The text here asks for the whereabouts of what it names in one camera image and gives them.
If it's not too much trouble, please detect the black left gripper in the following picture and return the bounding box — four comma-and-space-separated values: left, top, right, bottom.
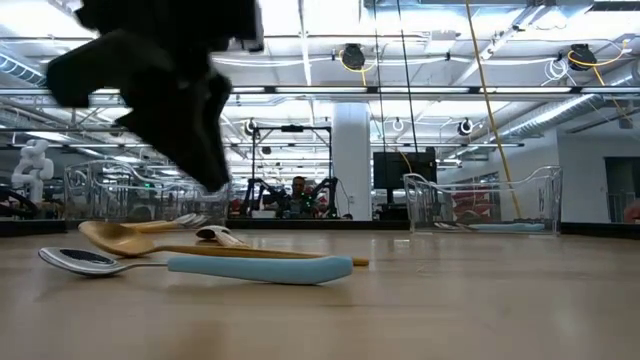
45, 0, 265, 192

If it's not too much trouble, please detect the clear plastic bin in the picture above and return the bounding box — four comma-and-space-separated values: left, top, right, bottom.
402, 164, 565, 236
62, 159, 235, 234

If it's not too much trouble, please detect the person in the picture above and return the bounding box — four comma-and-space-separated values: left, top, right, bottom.
284, 175, 316, 220

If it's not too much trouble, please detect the long ceiling light strip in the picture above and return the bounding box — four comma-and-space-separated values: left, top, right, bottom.
0, 85, 640, 97

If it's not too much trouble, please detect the white pillar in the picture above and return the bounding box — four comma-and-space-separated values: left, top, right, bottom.
331, 102, 374, 221

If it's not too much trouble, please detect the black monitor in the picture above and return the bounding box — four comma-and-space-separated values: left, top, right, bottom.
372, 151, 439, 221

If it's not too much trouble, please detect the red cabinet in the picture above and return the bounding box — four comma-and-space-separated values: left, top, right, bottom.
451, 188, 497, 224

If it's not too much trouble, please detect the distant black gantry frame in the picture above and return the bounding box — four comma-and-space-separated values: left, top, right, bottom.
251, 124, 334, 220

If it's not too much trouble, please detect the black ceiling cable reel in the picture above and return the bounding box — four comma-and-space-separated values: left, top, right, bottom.
567, 43, 600, 72
339, 43, 369, 72

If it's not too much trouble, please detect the ribbed ceiling duct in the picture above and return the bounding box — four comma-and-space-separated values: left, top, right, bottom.
0, 49, 89, 91

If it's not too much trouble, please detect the thin black hanging cable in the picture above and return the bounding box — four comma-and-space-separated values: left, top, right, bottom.
373, 0, 387, 154

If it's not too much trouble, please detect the yellow hanging cable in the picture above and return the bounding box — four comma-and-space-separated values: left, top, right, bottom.
463, 0, 525, 221

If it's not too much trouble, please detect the silver ceiling duct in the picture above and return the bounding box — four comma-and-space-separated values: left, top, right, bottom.
492, 92, 609, 144

